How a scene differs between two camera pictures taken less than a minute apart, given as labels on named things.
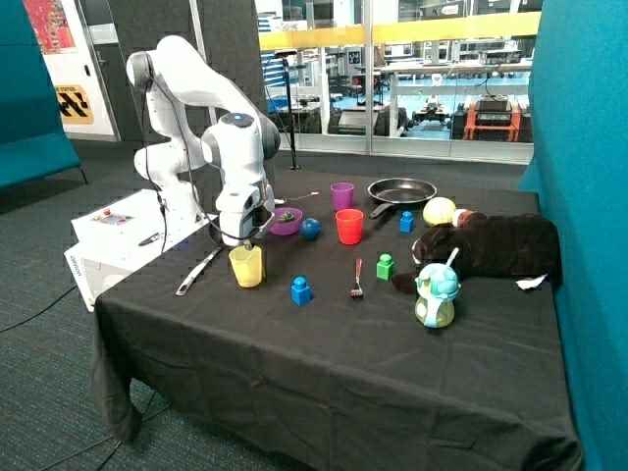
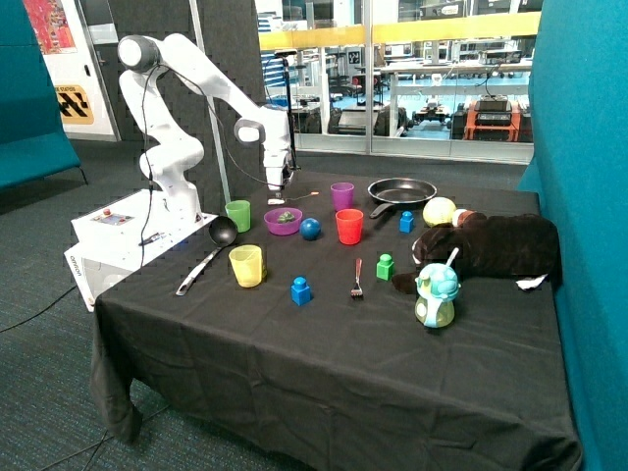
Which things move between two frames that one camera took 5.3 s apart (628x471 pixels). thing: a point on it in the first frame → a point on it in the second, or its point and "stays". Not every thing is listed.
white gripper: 243,209 → 273,161
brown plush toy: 521,246 stays
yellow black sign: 74,104 stays
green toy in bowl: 287,216 stays
